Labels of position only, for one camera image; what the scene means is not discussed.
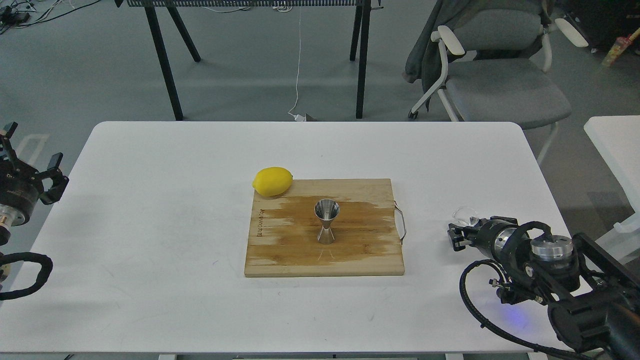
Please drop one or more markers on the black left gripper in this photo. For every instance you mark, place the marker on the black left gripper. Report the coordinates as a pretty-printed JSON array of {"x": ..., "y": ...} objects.
[{"x": 18, "y": 192}]

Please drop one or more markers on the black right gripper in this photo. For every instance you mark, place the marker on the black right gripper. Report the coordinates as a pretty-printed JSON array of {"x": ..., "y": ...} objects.
[{"x": 488, "y": 235}]

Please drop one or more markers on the small clear glass cup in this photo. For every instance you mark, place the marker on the small clear glass cup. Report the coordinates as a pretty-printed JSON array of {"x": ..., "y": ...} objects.
[{"x": 466, "y": 216}]

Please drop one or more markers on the steel double jigger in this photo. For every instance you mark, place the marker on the steel double jigger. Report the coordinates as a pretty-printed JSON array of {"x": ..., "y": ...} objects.
[{"x": 326, "y": 210}]

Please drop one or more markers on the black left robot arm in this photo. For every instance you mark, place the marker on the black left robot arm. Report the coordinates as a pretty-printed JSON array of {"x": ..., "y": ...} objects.
[{"x": 45, "y": 262}]

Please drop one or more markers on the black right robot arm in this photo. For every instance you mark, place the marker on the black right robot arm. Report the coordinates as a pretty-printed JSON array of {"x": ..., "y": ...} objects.
[{"x": 592, "y": 300}]

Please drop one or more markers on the grey office chair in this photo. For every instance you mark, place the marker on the grey office chair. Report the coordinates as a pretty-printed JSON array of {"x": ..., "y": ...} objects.
[{"x": 494, "y": 68}]

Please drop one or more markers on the dark grey jacket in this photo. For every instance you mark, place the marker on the dark grey jacket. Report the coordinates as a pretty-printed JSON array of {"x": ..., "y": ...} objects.
[{"x": 423, "y": 61}]

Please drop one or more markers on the white side table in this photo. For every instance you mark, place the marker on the white side table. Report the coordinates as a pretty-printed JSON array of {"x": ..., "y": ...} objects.
[{"x": 617, "y": 139}]

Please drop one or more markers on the wooden cutting board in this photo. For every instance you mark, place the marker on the wooden cutting board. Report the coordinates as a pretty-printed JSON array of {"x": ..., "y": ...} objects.
[{"x": 334, "y": 227}]

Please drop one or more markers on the yellow lemon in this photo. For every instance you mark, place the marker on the yellow lemon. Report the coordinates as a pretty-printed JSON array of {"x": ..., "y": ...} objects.
[{"x": 272, "y": 181}]

